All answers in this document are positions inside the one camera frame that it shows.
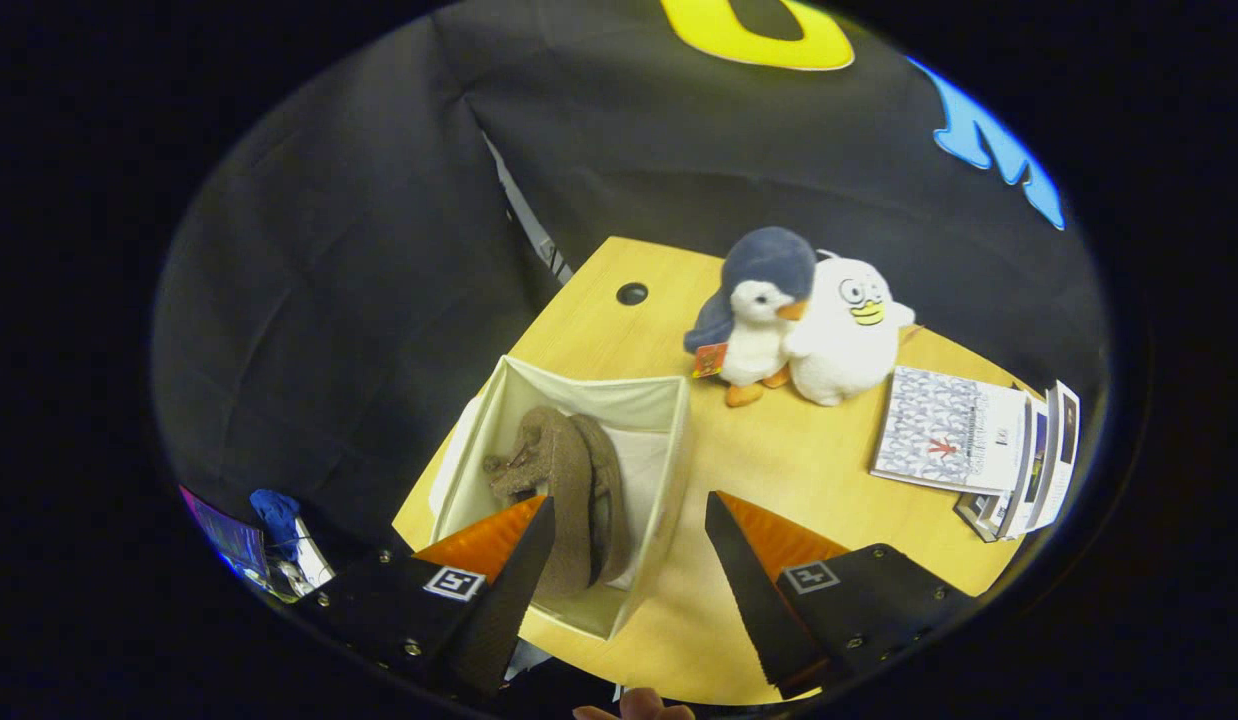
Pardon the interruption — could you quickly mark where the brown fuzzy slipper shoe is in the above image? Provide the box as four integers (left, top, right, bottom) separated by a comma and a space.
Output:
482, 405, 597, 601
577, 413, 632, 588

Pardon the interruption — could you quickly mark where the white cover book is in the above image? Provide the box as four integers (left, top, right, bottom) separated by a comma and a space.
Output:
994, 395, 1042, 538

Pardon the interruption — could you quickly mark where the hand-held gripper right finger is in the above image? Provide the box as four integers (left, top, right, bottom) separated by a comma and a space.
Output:
704, 491, 977, 701

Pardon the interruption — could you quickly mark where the grey patterned book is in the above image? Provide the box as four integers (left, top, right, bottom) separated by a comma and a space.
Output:
869, 365, 1030, 496

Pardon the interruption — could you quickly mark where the dark cover book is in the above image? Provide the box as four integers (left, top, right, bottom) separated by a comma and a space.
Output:
954, 490, 1010, 543

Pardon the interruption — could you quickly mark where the pink purple panel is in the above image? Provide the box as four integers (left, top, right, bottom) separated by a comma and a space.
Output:
177, 485, 272, 579

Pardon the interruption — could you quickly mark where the white duck plush toy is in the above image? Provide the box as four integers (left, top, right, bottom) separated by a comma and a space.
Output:
782, 250, 918, 408

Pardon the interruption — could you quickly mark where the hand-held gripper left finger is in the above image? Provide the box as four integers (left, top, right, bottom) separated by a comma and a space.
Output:
297, 494, 558, 699

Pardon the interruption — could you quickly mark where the blue photo cover book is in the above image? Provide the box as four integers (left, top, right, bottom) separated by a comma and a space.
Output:
1024, 380, 1082, 533

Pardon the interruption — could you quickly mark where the blue penguin plush toy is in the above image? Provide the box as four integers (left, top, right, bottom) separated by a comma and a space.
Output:
683, 227, 818, 408

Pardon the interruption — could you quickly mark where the beige fabric storage box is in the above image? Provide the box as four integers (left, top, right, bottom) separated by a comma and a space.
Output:
427, 355, 693, 641

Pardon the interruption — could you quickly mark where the white flat object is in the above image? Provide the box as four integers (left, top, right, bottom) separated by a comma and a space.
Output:
291, 515, 337, 591

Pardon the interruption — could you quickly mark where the blue cloth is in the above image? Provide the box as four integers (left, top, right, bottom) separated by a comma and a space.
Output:
249, 488, 303, 561

